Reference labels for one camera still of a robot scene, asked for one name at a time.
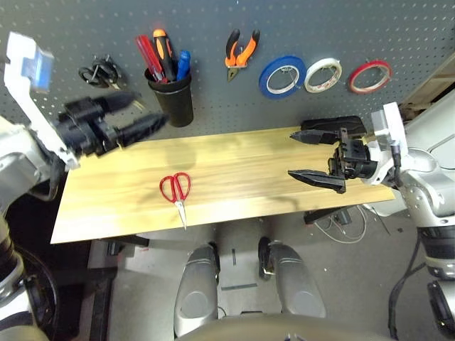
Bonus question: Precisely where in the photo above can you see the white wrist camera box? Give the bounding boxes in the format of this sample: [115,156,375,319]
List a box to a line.
[3,31,81,171]
[365,102,410,186]

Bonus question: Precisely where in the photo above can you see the orange black needle-nose pliers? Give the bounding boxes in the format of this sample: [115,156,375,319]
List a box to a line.
[224,28,262,83]

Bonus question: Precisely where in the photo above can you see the grey robot torso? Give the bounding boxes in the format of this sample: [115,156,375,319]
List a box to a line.
[177,314,392,341]

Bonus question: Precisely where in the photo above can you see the grey metal pegboard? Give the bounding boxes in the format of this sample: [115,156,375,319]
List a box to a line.
[0,0,455,143]

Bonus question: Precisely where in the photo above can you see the white floor cable loop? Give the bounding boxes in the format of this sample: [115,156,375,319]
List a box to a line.
[316,205,369,244]

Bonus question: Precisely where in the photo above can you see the silver robot leg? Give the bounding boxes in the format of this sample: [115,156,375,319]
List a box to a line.
[258,237,326,319]
[173,243,221,337]

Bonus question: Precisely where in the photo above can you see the red handled screwdriver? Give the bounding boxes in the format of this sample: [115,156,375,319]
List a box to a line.
[134,34,168,84]

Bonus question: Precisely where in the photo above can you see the black table leg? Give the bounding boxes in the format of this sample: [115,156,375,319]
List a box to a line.
[88,276,118,341]

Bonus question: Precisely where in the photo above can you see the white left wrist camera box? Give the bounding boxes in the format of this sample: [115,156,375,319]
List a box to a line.
[3,31,81,171]

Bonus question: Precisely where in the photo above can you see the red tape roll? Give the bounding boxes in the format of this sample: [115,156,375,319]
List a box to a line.
[348,59,394,95]

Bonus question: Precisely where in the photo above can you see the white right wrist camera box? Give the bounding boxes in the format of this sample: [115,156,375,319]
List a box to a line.
[365,102,410,186]

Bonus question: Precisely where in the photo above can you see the black plastic tool case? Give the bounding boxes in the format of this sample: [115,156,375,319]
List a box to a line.
[300,115,367,138]

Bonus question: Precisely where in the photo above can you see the black right shoulder cable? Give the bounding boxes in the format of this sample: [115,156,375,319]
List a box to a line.
[387,234,427,340]

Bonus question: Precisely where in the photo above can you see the blue tape roll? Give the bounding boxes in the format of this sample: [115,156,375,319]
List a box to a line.
[258,55,307,99]

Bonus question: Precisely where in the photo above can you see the blue handled tool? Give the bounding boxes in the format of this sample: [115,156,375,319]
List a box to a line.
[176,50,192,82]

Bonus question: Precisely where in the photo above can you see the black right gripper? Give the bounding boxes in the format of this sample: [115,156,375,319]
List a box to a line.
[287,126,378,195]

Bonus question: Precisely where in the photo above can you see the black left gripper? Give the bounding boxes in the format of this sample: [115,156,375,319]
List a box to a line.
[55,91,171,158]

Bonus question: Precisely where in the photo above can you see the black plastic cup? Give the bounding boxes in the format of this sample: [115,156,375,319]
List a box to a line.
[144,67,195,128]

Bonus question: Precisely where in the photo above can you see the red handled scissors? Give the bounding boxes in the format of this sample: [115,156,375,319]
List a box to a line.
[159,172,192,231]

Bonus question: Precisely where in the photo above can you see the white tape roll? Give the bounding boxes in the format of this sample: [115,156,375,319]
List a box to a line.
[304,58,343,94]

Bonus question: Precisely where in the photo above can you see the silver left robot leg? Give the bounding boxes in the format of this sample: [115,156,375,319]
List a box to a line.
[173,243,221,337]

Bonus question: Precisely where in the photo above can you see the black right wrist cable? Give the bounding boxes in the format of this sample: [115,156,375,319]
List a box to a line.
[390,139,405,188]

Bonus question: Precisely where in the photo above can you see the orange black handled screwdriver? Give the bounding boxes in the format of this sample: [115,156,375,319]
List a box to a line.
[152,28,178,82]

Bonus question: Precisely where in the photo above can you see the silver right robot leg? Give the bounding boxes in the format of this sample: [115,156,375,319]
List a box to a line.
[258,237,326,319]

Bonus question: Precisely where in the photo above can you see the black table support bracket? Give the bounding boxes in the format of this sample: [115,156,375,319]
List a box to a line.
[101,234,150,248]
[304,207,353,224]

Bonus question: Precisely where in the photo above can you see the black handled scissors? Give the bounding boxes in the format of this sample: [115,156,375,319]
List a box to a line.
[77,55,143,111]

